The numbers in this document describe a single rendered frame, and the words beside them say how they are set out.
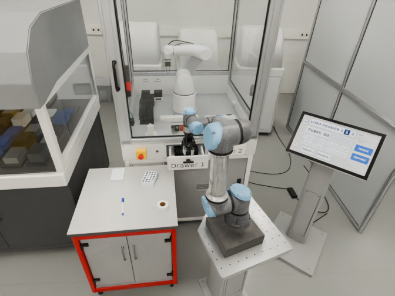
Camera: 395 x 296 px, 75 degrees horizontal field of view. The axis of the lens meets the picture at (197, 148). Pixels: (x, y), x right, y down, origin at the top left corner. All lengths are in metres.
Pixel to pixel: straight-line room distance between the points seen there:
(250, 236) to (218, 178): 0.42
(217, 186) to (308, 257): 1.46
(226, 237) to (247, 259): 0.15
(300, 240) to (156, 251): 1.32
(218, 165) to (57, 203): 1.35
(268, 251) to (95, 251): 1.04
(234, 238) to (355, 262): 1.48
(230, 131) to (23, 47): 1.09
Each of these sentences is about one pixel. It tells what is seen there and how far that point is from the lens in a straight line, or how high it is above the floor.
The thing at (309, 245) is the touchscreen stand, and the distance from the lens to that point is 2.61.
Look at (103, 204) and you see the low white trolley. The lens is 1.76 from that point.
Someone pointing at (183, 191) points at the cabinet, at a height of 0.44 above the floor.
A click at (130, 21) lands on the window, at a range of 1.63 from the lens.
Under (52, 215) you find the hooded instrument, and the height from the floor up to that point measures 0.45.
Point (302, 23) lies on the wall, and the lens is 5.32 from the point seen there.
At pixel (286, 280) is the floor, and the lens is 2.40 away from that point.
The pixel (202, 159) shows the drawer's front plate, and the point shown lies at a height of 0.90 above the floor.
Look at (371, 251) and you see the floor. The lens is 2.90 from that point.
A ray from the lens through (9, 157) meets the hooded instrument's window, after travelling 1.89.
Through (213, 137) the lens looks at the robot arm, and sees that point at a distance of 1.06.
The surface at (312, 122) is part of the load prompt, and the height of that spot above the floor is 1.15.
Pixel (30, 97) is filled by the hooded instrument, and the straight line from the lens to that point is 1.60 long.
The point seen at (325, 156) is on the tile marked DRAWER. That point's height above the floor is 1.01.
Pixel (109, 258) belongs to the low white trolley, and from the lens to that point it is 1.88.
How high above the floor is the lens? 1.99
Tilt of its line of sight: 34 degrees down
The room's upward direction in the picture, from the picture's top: 2 degrees clockwise
